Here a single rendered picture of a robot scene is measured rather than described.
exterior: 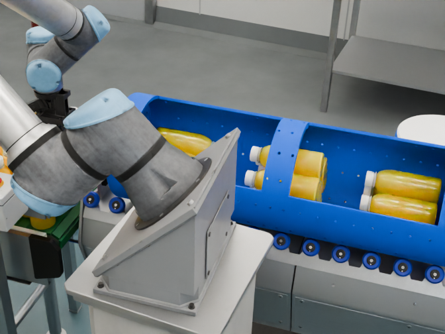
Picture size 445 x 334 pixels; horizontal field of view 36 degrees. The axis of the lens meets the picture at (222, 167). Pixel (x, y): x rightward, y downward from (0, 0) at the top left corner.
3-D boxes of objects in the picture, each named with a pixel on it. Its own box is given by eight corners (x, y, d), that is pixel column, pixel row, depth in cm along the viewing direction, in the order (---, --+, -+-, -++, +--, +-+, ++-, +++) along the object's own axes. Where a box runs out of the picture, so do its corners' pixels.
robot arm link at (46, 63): (53, 46, 148) (53, 27, 157) (17, 79, 150) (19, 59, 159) (79, 69, 152) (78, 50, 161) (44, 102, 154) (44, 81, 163)
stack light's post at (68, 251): (77, 313, 280) (48, 67, 220) (68, 311, 281) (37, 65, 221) (81, 307, 283) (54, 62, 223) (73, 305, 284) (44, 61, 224)
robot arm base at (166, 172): (181, 205, 117) (141, 163, 115) (131, 232, 127) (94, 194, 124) (215, 154, 128) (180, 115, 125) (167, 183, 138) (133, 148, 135)
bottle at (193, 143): (152, 155, 186) (210, 166, 182) (150, 135, 181) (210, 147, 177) (161, 140, 190) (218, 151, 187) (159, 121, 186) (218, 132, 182)
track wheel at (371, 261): (382, 253, 165) (382, 253, 167) (363, 249, 166) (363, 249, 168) (379, 272, 164) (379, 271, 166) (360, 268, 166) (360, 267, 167)
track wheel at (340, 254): (351, 246, 167) (351, 246, 168) (333, 242, 168) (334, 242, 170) (347, 264, 166) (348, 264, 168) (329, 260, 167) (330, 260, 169)
